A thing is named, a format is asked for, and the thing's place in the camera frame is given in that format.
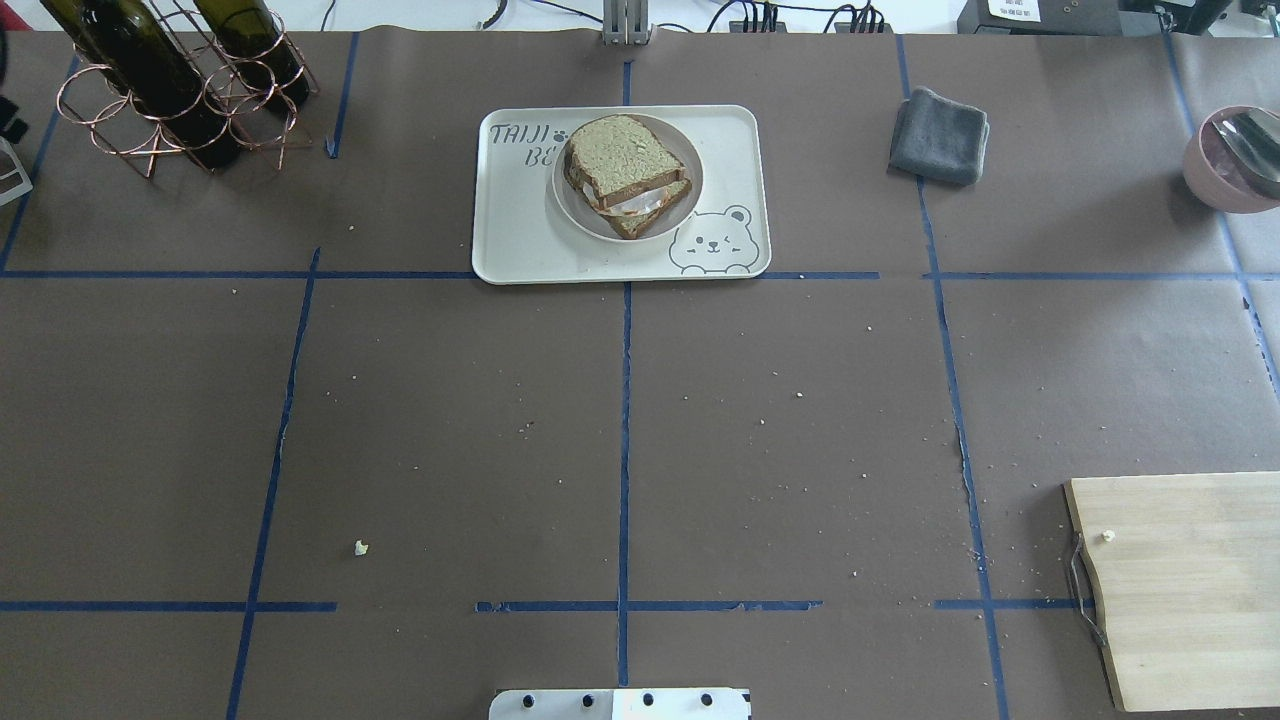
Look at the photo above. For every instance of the wooden cutting board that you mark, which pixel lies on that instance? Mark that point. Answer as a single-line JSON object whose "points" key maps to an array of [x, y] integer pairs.
{"points": [[1184, 571]]}

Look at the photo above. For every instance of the bread slice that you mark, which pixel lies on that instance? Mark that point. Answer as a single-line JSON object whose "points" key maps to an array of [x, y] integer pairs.
{"points": [[620, 157], [632, 228]]}

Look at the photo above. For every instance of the copper wire bottle rack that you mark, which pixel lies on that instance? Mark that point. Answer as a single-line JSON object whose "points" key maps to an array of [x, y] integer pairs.
{"points": [[206, 81]]}

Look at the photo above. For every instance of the pink plastic bowl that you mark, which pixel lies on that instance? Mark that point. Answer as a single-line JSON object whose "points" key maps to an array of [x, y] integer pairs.
{"points": [[1211, 173]]}

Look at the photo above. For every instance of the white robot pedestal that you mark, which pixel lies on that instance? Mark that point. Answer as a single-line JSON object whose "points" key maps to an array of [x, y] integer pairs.
{"points": [[623, 703]]}

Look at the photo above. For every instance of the white bear tray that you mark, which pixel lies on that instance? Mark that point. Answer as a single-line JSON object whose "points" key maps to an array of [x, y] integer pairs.
{"points": [[520, 238]]}

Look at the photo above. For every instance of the white round plate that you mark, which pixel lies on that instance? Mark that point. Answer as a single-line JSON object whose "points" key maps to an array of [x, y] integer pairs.
{"points": [[578, 214]]}

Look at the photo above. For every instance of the green wine bottle front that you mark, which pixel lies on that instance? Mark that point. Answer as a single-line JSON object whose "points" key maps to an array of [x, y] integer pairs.
{"points": [[247, 31]]}

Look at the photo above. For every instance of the steel scoop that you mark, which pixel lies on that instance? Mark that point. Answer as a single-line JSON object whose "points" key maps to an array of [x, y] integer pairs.
{"points": [[1250, 136]]}

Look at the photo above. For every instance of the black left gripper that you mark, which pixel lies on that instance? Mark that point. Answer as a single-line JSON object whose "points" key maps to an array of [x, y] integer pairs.
{"points": [[11, 122]]}

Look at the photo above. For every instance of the grey folded cloth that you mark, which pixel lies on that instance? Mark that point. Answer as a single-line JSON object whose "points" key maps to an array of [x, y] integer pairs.
{"points": [[938, 138]]}

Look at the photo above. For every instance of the aluminium frame post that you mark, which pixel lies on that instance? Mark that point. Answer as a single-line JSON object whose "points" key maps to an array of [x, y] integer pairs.
{"points": [[626, 22]]}

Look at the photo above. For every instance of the fried egg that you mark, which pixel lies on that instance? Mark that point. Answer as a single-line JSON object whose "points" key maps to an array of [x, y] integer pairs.
{"points": [[643, 204]]}

